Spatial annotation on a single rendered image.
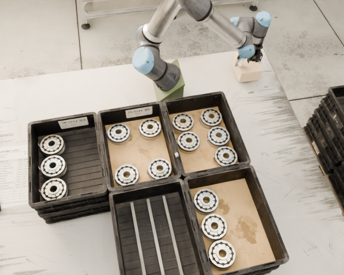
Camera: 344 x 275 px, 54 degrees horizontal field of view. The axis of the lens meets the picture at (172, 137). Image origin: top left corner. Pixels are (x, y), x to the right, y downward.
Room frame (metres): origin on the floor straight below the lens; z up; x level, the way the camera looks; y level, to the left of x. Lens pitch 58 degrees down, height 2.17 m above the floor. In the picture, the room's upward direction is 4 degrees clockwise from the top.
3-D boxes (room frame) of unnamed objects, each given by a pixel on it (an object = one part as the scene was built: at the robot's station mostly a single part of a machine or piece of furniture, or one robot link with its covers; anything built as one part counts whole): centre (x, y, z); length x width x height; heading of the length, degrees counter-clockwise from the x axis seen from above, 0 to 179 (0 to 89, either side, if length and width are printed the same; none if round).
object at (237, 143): (0.82, -0.14, 0.87); 0.40 x 0.30 x 0.11; 16
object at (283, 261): (0.43, -0.25, 0.92); 0.40 x 0.30 x 0.02; 16
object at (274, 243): (0.43, -0.25, 0.87); 0.40 x 0.30 x 0.11; 16
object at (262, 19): (1.37, -0.40, 1.07); 0.09 x 0.08 x 0.11; 97
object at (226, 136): (0.84, -0.21, 0.86); 0.10 x 0.10 x 0.01
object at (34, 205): (0.65, 0.44, 0.92); 0.40 x 0.30 x 0.02; 16
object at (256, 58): (1.36, -0.40, 0.91); 0.09 x 0.08 x 0.12; 15
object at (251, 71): (1.39, -0.40, 0.76); 0.16 x 0.12 x 0.07; 15
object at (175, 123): (0.91, -0.05, 0.86); 0.10 x 0.10 x 0.01
